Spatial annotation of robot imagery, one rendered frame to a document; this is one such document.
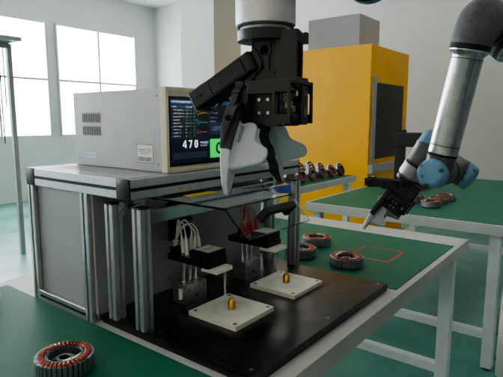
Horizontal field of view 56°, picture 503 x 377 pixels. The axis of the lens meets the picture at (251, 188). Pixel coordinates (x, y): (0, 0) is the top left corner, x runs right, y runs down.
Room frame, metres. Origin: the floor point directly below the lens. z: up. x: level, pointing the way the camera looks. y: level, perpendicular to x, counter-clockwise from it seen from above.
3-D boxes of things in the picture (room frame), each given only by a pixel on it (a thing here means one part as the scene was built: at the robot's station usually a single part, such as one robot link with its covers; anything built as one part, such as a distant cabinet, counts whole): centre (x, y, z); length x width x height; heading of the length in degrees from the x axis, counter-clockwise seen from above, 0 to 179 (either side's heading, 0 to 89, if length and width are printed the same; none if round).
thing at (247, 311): (1.10, 0.05, 0.78); 0.15 x 0.15 x 0.01; 52
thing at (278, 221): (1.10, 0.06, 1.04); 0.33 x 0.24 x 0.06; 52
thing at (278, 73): (0.61, -0.02, 1.29); 0.09 x 0.08 x 0.12; 60
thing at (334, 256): (1.55, -0.32, 0.77); 0.11 x 0.11 x 0.04
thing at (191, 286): (1.19, 0.16, 0.80); 0.07 x 0.05 x 0.06; 142
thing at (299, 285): (1.30, -0.10, 0.78); 0.15 x 0.15 x 0.01; 52
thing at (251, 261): (1.38, 0.01, 0.80); 0.07 x 0.05 x 0.06; 142
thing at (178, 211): (1.26, 0.05, 1.03); 0.62 x 0.01 x 0.03; 142
